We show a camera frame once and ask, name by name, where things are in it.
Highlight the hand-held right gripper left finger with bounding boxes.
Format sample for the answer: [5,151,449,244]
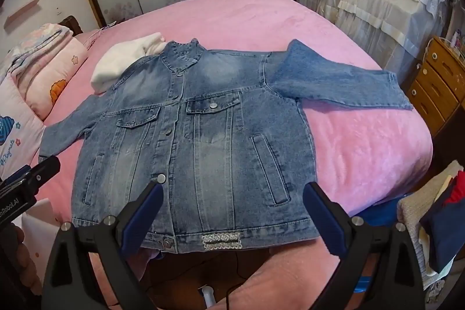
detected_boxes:
[43,181,165,310]

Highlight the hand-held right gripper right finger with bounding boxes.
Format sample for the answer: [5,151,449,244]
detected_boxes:
[302,181,433,310]

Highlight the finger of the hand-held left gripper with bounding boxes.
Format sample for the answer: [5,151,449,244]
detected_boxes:
[0,155,61,203]

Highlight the blue denim jacket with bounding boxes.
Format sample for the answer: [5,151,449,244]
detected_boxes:
[38,38,415,254]

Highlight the person's left hand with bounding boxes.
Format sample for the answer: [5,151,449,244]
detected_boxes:
[0,222,42,296]

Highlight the pink cartoon print pillow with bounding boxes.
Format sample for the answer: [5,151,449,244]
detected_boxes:
[0,78,46,180]

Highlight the blue plastic stool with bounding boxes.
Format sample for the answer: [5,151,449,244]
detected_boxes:
[349,199,404,294]

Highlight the person's pink fleece pants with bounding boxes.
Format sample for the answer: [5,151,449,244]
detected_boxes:
[87,245,349,310]

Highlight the pink fleece bed blanket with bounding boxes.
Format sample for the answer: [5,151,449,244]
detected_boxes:
[36,0,434,252]

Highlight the beige knit cloth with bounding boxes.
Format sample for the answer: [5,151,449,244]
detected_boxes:
[396,161,465,274]

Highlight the white plastic object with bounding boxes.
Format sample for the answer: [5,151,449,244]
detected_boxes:
[198,284,219,309]

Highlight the pink cartoon pillows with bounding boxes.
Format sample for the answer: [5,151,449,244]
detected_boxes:
[0,23,90,122]

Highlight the navy cloth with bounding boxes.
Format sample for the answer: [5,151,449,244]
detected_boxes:
[419,201,465,274]

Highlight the white garment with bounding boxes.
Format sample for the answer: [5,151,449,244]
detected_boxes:
[90,32,168,94]

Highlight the red cloth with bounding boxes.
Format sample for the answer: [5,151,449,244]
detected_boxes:
[445,172,465,205]

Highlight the dark wooden headboard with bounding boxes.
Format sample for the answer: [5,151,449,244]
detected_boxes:
[58,15,84,36]

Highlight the wooden drawer cabinet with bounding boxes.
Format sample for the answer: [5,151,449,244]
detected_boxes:
[405,36,465,131]

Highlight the black cable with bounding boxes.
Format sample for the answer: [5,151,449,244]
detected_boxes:
[221,252,241,310]

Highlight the pink wall shelf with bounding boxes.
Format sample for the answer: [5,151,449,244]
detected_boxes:
[3,0,44,29]

